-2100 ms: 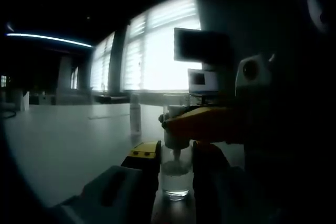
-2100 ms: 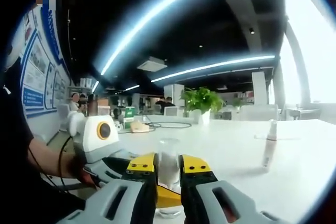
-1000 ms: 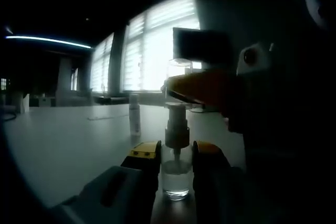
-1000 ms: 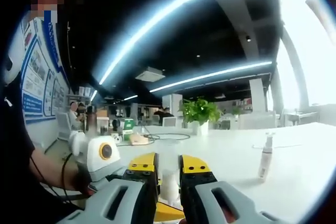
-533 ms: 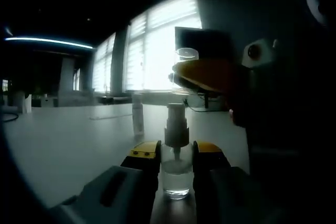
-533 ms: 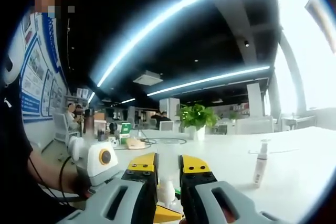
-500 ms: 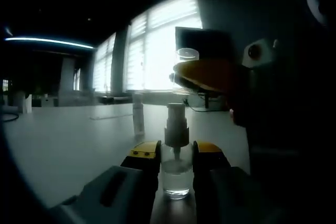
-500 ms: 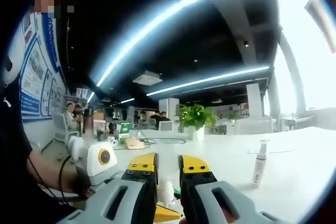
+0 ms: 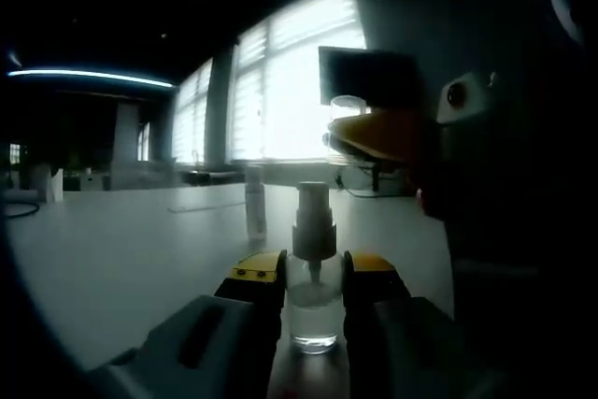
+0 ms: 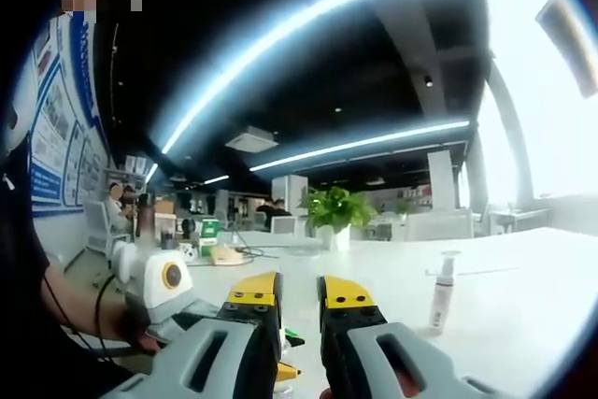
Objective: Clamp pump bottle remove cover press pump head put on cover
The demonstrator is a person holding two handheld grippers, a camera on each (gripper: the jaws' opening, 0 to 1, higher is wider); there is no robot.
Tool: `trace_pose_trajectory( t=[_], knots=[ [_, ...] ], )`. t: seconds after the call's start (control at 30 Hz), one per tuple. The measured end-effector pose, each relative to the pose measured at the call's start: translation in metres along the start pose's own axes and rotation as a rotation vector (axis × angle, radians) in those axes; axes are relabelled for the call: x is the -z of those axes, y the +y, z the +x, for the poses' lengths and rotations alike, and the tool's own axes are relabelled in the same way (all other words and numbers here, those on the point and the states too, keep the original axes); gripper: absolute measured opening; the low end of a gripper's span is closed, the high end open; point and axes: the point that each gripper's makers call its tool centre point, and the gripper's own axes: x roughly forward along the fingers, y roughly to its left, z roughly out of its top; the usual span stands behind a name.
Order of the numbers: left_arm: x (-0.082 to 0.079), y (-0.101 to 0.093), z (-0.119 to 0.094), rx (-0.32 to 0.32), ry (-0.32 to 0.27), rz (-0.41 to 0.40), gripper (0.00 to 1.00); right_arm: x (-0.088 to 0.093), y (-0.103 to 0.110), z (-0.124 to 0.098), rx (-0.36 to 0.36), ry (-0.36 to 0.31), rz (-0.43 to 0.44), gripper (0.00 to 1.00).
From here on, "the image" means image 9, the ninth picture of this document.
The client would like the black desk cable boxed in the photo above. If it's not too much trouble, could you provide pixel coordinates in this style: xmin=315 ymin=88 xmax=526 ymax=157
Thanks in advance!
xmin=332 ymin=163 xmax=408 ymax=199

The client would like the clear glass pump bottle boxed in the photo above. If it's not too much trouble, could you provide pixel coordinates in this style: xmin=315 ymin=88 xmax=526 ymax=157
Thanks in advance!
xmin=284 ymin=180 xmax=346 ymax=356

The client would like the white labelled pump bottle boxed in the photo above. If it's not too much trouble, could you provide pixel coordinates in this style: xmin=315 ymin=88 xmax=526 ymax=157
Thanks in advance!
xmin=244 ymin=164 xmax=268 ymax=240

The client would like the white chest device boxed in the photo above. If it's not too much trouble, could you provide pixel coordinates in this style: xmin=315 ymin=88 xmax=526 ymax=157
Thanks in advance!
xmin=544 ymin=0 xmax=588 ymax=48

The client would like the narrow clear bottle cover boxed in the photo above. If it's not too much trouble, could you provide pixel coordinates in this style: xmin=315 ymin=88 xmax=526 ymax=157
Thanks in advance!
xmin=325 ymin=93 xmax=373 ymax=167

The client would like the person's black shirt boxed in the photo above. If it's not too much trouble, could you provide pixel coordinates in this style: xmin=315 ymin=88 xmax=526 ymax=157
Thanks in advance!
xmin=406 ymin=127 xmax=598 ymax=399

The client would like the black table cable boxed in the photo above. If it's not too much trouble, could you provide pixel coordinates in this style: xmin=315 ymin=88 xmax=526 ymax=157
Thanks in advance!
xmin=0 ymin=201 xmax=42 ymax=219

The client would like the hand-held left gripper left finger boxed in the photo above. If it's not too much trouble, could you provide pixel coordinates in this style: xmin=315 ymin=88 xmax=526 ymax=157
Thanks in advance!
xmin=88 ymin=249 xmax=288 ymax=399

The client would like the straight ceiling light strip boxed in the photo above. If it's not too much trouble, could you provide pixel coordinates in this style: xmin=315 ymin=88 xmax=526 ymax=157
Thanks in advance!
xmin=6 ymin=67 xmax=177 ymax=91

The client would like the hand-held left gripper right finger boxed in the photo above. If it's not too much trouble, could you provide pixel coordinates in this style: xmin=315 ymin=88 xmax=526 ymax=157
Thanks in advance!
xmin=342 ymin=250 xmax=513 ymax=399

